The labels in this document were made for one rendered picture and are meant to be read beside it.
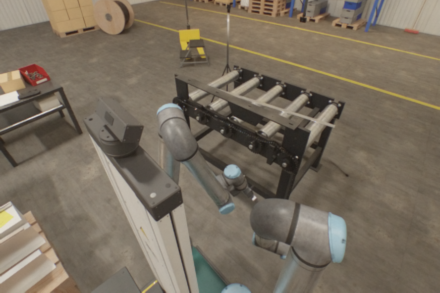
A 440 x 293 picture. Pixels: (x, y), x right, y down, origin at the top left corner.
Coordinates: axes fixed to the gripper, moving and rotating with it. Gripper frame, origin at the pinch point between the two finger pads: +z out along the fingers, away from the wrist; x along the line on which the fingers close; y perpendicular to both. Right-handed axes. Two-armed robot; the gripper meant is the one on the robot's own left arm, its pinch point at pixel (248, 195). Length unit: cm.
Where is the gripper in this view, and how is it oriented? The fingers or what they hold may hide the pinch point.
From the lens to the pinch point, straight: 167.8
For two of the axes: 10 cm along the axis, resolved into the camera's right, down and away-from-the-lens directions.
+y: 7.4, -6.5, 1.8
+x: -5.5, -4.2, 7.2
